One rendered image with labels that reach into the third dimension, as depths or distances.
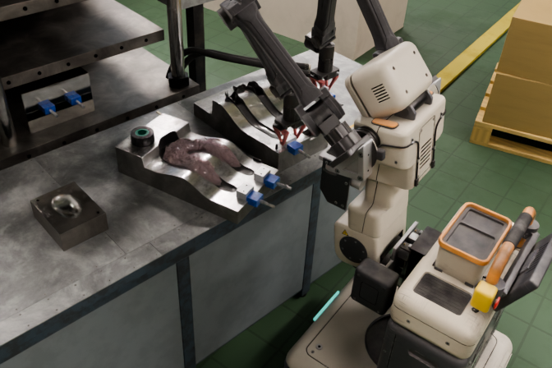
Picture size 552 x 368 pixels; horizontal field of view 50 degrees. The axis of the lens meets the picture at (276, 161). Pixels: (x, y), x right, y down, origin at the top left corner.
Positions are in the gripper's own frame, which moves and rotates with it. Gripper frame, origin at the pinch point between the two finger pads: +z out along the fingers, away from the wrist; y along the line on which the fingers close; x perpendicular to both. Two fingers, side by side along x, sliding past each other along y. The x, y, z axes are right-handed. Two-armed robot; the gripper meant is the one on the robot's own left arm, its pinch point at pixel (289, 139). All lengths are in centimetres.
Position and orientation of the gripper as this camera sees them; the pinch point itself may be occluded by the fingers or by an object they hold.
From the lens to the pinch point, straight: 209.3
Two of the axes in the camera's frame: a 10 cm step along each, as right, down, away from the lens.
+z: -0.4, 8.0, 5.9
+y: -7.4, 3.8, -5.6
